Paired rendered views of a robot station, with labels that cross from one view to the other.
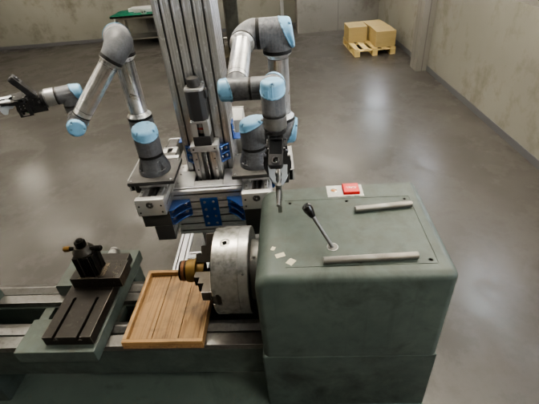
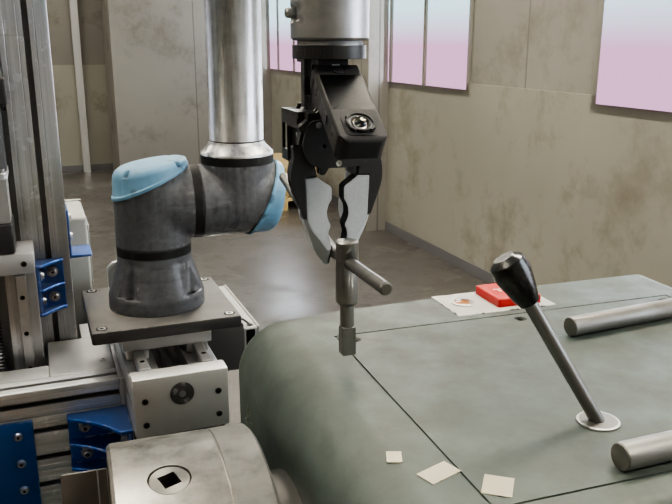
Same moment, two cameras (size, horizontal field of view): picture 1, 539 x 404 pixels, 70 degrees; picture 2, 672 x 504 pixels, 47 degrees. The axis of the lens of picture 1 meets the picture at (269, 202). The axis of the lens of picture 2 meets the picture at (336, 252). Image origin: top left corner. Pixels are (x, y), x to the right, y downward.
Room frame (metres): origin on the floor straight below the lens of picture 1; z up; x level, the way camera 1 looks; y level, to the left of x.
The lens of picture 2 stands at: (0.44, 0.26, 1.57)
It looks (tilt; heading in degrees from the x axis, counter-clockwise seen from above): 15 degrees down; 336
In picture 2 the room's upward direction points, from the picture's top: straight up
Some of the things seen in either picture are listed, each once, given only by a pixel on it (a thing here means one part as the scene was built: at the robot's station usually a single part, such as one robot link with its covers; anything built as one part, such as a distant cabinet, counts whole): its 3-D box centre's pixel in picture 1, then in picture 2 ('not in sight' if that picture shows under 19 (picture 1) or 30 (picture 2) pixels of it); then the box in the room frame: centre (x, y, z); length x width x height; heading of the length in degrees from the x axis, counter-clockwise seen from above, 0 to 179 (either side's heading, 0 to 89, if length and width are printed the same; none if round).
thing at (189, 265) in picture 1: (192, 270); not in sight; (1.03, 0.30, 1.08); 0.09 x 0.09 x 0.09; 85
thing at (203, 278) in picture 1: (208, 287); not in sight; (0.93, 0.24, 1.09); 0.12 x 0.11 x 0.05; 175
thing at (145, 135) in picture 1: (146, 138); not in sight; (1.67, 0.55, 1.33); 0.13 x 0.12 x 0.14; 19
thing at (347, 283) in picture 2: (279, 198); (347, 297); (1.09, -0.04, 1.33); 0.02 x 0.02 x 0.12
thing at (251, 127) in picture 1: (253, 131); (155, 200); (1.64, 0.04, 1.33); 0.13 x 0.12 x 0.14; 85
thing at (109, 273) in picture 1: (101, 273); not in sight; (1.14, 0.71, 1.00); 0.20 x 0.10 x 0.05; 85
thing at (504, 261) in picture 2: (308, 210); (513, 279); (0.93, -0.12, 1.38); 0.04 x 0.03 x 0.05; 85
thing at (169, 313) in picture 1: (173, 305); not in sight; (1.04, 0.42, 0.89); 0.36 x 0.30 x 0.04; 175
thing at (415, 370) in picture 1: (337, 362); not in sight; (1.00, -0.24, 0.43); 0.60 x 0.48 x 0.86; 85
